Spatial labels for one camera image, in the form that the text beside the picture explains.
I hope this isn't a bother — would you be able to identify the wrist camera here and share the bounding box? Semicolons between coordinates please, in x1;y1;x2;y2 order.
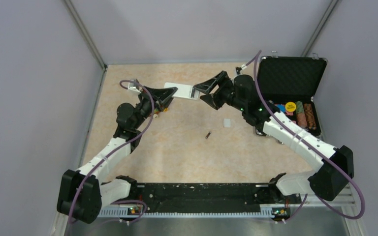
127;79;142;94
235;64;247;76

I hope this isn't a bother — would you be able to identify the yellow dealer button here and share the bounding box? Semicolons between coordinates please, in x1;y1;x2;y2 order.
285;102;297;113

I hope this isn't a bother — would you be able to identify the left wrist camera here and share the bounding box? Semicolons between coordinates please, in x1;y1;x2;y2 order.
127;79;142;94

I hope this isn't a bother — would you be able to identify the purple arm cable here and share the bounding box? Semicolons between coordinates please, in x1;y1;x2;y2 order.
245;50;366;225
65;79;156;236

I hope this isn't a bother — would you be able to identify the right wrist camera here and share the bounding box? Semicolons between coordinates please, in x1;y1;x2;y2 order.
235;64;247;76

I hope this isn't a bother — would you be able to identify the white battery cover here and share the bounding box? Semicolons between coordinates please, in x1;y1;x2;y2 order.
223;118;231;128

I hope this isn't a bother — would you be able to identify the colourful toy brick car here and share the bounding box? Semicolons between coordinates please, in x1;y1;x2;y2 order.
153;104;168;118

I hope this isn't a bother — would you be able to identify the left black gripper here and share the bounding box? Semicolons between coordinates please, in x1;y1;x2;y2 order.
132;85;179;129

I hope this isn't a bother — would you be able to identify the black poker chip case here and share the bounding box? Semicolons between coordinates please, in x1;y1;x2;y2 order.
257;56;328;138

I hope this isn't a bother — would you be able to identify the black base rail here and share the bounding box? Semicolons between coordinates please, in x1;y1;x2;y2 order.
126;183;301;213

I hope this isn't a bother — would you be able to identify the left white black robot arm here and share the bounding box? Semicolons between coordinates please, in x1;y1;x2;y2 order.
56;86;178;224

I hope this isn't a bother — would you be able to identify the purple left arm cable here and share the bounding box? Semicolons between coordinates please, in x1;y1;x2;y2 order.
65;79;156;236

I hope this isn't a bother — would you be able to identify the blue round chip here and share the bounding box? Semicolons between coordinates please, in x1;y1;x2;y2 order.
275;104;286;113

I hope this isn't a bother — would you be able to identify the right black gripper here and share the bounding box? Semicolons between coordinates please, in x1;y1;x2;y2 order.
194;71;247;112

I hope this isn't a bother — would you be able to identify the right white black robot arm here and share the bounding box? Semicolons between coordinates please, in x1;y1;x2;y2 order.
194;71;354;203

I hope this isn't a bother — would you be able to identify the white remote control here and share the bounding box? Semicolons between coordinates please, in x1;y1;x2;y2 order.
164;82;200;100

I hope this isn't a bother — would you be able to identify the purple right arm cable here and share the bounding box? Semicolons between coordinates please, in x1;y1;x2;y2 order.
245;50;366;225

